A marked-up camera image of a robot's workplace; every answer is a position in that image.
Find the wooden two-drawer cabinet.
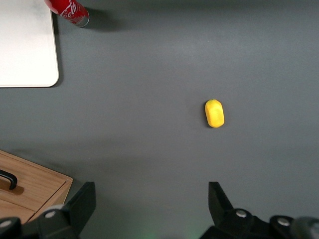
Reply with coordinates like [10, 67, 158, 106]
[0, 149, 74, 225]

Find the black metal drawer handle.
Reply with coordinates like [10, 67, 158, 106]
[0, 169, 18, 191]

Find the wooden drawer front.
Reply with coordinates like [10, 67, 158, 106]
[0, 198, 36, 224]
[0, 149, 73, 213]

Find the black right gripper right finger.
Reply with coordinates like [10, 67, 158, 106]
[199, 181, 270, 239]

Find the beige rectangular tray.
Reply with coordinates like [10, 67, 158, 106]
[0, 0, 60, 88]

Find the red soda can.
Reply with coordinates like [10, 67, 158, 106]
[44, 0, 90, 28]

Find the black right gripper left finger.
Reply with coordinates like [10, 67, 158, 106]
[37, 181, 97, 239]

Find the yellow toy lemon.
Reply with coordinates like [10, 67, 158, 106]
[204, 99, 225, 128]

